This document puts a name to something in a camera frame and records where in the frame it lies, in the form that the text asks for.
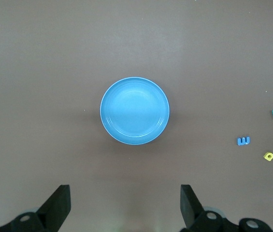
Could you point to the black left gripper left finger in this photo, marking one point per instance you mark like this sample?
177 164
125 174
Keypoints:
59 205

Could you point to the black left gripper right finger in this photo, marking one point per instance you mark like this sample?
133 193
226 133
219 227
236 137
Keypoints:
189 205

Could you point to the blue foam letter m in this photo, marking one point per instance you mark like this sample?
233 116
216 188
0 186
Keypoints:
242 142

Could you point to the yellow foam letter d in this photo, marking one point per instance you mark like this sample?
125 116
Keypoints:
266 156

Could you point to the blue round plate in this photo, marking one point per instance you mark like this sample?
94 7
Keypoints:
135 111

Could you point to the brown table cover sheet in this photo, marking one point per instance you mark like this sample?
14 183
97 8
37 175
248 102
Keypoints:
54 72

